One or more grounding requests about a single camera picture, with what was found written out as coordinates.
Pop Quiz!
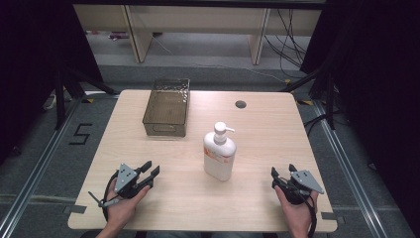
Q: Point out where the white pump bottle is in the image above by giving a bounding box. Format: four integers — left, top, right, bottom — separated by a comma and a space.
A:
202, 121, 238, 182

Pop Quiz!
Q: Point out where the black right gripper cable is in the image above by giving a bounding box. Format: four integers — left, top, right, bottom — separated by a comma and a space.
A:
295, 189, 319, 238

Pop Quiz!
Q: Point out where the person's right hand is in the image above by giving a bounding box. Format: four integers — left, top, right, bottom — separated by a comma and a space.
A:
273, 183, 320, 234

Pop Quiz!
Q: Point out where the clear brown plastic box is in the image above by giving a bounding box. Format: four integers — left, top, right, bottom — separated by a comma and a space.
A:
142, 77, 191, 138

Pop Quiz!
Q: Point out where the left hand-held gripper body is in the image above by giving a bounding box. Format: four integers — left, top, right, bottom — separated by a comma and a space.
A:
113, 163, 155, 200

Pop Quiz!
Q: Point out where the black metal stand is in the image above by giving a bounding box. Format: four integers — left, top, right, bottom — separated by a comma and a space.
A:
53, 64, 121, 131
279, 65, 339, 132

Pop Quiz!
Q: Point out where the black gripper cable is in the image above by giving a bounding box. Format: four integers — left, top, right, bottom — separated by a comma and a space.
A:
295, 189, 319, 238
101, 170, 121, 222

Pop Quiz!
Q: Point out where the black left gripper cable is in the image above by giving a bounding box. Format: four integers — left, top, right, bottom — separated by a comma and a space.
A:
101, 170, 121, 222

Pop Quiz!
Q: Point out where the bundle of black cables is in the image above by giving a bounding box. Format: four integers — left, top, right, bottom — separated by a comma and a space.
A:
262, 8, 310, 79

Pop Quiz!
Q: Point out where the person's left hand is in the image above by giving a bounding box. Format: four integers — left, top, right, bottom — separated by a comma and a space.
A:
104, 178, 152, 233

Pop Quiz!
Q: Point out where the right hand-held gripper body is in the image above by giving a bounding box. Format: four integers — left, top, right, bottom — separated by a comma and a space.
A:
272, 169, 325, 206

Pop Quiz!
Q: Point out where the grey cable plug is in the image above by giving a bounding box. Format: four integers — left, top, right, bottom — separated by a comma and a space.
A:
87, 190, 121, 208

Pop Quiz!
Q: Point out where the beige wooden furniture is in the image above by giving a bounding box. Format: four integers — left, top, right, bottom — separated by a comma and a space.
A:
72, 4, 323, 66

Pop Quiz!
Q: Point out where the black tape strip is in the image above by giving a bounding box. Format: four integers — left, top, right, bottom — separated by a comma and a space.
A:
320, 211, 347, 226
62, 204, 88, 215

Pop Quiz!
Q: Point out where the black curtain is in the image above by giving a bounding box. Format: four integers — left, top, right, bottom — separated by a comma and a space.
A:
299, 0, 420, 236
0, 0, 104, 166

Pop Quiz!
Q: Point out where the metal floor rail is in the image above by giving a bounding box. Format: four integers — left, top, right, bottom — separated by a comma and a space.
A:
0, 97, 84, 238
310, 98, 388, 238

